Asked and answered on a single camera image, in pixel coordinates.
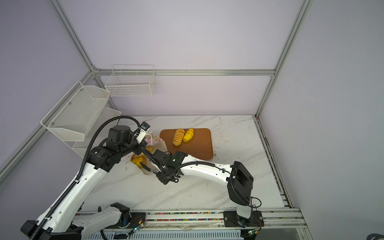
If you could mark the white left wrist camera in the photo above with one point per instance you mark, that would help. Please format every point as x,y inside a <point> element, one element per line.
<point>142,132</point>

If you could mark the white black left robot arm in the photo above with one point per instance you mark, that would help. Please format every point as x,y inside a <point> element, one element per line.
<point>58,222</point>

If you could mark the white wire wall basket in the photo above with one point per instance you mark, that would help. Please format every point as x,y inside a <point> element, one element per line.
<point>131,81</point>

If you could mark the white mesh wall shelf upper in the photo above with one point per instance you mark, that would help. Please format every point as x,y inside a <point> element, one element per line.
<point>72,118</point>

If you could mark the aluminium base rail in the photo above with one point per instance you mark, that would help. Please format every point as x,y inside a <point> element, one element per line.
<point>194,220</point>

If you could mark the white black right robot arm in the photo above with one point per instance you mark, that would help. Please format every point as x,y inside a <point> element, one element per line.
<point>236,177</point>

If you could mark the cartoon animal paper gift bag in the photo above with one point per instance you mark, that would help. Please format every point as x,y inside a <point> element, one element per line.
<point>158,144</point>

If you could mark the yellow striped shell fake bread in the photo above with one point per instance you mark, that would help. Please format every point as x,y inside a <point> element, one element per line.
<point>139,161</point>

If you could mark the yellow oblong fake bread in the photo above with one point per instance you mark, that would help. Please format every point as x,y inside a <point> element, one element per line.
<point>188,135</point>

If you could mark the brown rectangular tray mat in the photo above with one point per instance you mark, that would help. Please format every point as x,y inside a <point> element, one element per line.
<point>200,146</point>

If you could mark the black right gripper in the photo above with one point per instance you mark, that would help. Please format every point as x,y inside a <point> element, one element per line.
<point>163,180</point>

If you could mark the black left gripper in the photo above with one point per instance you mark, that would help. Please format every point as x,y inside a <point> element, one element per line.
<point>139,150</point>

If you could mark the yellow ridged fake bread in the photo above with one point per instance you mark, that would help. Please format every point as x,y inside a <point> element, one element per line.
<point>178,137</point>

